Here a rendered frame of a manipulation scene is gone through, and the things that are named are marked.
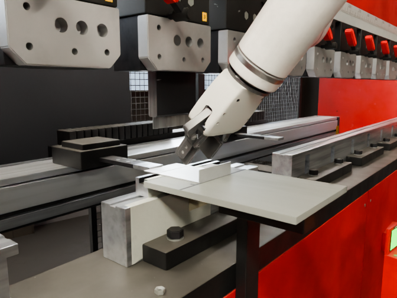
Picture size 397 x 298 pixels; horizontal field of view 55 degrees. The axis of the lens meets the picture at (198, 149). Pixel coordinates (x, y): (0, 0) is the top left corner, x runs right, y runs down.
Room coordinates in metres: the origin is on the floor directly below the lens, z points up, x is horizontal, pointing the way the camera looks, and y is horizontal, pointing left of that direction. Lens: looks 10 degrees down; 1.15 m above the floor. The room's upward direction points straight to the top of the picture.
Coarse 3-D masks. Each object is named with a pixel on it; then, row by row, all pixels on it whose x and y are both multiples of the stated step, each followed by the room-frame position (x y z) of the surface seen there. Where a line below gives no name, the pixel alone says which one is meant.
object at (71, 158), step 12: (72, 144) 0.77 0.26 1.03; (84, 144) 0.75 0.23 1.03; (96, 144) 0.77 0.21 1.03; (108, 144) 0.80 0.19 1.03; (120, 144) 0.82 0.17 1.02; (60, 156) 0.78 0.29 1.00; (72, 156) 0.75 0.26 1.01; (84, 156) 0.74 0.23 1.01; (96, 156) 0.76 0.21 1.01; (108, 156) 0.78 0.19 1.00; (120, 156) 0.81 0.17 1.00; (84, 168) 0.74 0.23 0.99; (132, 168) 0.70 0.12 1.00; (144, 168) 0.68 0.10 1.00
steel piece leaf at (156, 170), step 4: (172, 164) 0.71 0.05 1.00; (176, 164) 0.71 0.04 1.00; (180, 164) 0.71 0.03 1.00; (184, 164) 0.71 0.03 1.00; (156, 168) 0.68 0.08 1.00; (160, 168) 0.68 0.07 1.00; (164, 168) 0.68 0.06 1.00; (168, 168) 0.68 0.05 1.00; (172, 168) 0.68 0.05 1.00; (176, 168) 0.68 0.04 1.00; (148, 172) 0.65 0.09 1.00; (152, 172) 0.64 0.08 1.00; (156, 172) 0.64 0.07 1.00; (160, 172) 0.64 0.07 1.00
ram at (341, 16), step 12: (348, 0) 1.23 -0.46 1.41; (360, 0) 1.32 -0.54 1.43; (372, 0) 1.42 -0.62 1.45; (384, 0) 1.54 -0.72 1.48; (396, 0) 1.69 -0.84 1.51; (372, 12) 1.43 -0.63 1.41; (384, 12) 1.55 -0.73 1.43; (396, 12) 1.71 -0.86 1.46; (360, 24) 1.33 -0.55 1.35; (372, 24) 1.44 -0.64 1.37; (396, 24) 1.72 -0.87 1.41; (384, 36) 1.57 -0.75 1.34; (396, 36) 1.73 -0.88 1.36
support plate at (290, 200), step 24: (168, 192) 0.55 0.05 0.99; (192, 192) 0.53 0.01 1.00; (216, 192) 0.53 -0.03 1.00; (240, 192) 0.53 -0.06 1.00; (264, 192) 0.53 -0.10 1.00; (288, 192) 0.53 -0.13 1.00; (312, 192) 0.53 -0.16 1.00; (336, 192) 0.53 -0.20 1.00; (264, 216) 0.45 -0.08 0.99; (288, 216) 0.43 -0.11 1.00
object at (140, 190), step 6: (198, 162) 0.74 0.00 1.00; (204, 162) 0.75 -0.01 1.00; (210, 162) 0.74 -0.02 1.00; (216, 162) 0.75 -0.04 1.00; (150, 174) 0.64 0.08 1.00; (156, 174) 0.64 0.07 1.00; (138, 180) 0.61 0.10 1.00; (144, 180) 0.60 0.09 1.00; (138, 186) 0.61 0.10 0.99; (138, 192) 0.61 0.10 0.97; (144, 192) 0.60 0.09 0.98
